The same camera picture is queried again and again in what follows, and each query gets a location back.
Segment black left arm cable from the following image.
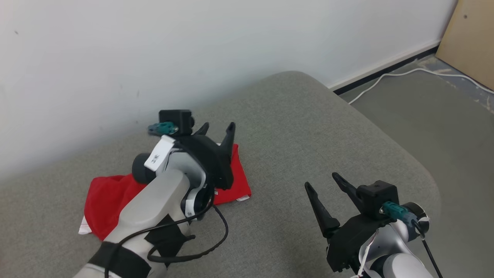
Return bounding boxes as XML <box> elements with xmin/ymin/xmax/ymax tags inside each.
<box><xmin>104</xmin><ymin>193</ymin><xmax>229</xmax><ymax>278</ymax></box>

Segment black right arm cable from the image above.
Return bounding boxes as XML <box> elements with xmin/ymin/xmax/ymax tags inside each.
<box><xmin>415</xmin><ymin>222</ymin><xmax>444</xmax><ymax>278</ymax></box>

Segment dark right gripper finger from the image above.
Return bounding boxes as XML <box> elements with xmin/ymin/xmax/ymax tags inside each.
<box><xmin>304</xmin><ymin>181</ymin><xmax>341</xmax><ymax>238</ymax></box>
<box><xmin>332</xmin><ymin>172</ymin><xmax>364</xmax><ymax>214</ymax></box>

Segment teal left camera connector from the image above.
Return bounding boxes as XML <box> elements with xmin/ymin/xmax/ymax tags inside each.
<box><xmin>148</xmin><ymin>122</ymin><xmax>179</xmax><ymax>136</ymax></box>

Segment thin red white wires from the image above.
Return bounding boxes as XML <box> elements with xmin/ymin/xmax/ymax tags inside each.
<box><xmin>355</xmin><ymin>231</ymin><xmax>379</xmax><ymax>278</ymax></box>

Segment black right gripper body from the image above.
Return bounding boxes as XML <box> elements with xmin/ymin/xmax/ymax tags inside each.
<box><xmin>326</xmin><ymin>214</ymin><xmax>391</xmax><ymax>275</ymax></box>

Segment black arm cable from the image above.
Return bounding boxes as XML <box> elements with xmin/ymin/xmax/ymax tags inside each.
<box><xmin>415</xmin><ymin>222</ymin><xmax>444</xmax><ymax>278</ymax></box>
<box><xmin>104</xmin><ymin>193</ymin><xmax>229</xmax><ymax>278</ymax></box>

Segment tan wooden board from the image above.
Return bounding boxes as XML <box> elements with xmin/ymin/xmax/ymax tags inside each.
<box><xmin>435</xmin><ymin>0</ymin><xmax>494</xmax><ymax>91</ymax></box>

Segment white floor cable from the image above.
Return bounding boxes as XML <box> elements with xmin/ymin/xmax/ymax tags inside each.
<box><xmin>347</xmin><ymin>68</ymin><xmax>494</xmax><ymax>105</ymax></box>

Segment teal camera connector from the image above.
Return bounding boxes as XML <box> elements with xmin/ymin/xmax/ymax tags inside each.
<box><xmin>148</xmin><ymin>122</ymin><xmax>179</xmax><ymax>136</ymax></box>
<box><xmin>380</xmin><ymin>202</ymin><xmax>419</xmax><ymax>226</ymax></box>

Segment white paper tag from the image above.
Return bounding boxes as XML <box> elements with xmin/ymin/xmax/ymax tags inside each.
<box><xmin>144</xmin><ymin>135</ymin><xmax>176</xmax><ymax>171</ymax></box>

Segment red basketball shorts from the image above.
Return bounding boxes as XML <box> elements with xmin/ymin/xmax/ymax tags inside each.
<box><xmin>78</xmin><ymin>144</ymin><xmax>252</xmax><ymax>241</ymax></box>

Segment black wall baseboard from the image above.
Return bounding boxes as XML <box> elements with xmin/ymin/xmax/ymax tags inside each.
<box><xmin>333</xmin><ymin>46</ymin><xmax>440</xmax><ymax>96</ymax></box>

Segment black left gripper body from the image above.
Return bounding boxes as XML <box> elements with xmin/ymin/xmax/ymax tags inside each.
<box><xmin>176</xmin><ymin>133</ymin><xmax>235</xmax><ymax>191</ymax></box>

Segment teal right camera connector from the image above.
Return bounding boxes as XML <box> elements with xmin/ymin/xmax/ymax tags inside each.
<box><xmin>380</xmin><ymin>202</ymin><xmax>419</xmax><ymax>226</ymax></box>

